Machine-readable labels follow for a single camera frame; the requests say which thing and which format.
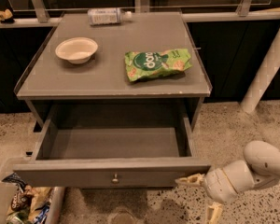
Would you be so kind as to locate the clear plastic bottle white label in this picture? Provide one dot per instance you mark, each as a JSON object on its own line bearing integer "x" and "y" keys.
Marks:
{"x": 108, "y": 16}

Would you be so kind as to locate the grey top drawer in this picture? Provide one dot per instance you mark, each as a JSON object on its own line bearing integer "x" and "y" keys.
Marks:
{"x": 87, "y": 157}

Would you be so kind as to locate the small yellow black object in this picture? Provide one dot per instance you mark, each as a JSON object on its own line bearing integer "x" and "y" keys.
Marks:
{"x": 6, "y": 16}

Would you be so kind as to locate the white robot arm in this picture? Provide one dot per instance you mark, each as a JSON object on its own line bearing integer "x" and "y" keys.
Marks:
{"x": 260, "y": 166}

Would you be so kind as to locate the blue snack wrapper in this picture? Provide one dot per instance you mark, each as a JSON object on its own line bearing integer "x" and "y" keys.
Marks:
{"x": 14, "y": 178}

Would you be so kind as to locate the grey cabinet with glass top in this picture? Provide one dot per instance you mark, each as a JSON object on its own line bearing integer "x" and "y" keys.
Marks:
{"x": 49, "y": 78}

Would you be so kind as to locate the brass drawer knob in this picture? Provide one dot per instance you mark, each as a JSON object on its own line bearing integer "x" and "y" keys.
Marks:
{"x": 115, "y": 179}

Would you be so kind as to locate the white paper bowl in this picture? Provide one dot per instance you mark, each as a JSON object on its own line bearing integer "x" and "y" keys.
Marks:
{"x": 76, "y": 50}

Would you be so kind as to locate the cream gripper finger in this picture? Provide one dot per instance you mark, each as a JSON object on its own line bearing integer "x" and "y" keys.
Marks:
{"x": 191, "y": 180}
{"x": 213, "y": 213}

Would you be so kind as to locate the green chip bag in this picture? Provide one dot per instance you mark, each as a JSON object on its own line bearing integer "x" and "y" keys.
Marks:
{"x": 149, "y": 65}

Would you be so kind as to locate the grey bin of snacks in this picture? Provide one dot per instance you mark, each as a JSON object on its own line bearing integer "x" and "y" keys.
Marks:
{"x": 35, "y": 205}

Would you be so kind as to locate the metal railing with glass panels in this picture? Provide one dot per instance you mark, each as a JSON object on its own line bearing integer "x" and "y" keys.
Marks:
{"x": 44, "y": 12}

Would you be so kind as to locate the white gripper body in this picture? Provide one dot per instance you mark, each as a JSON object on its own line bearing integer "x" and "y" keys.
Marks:
{"x": 218, "y": 183}

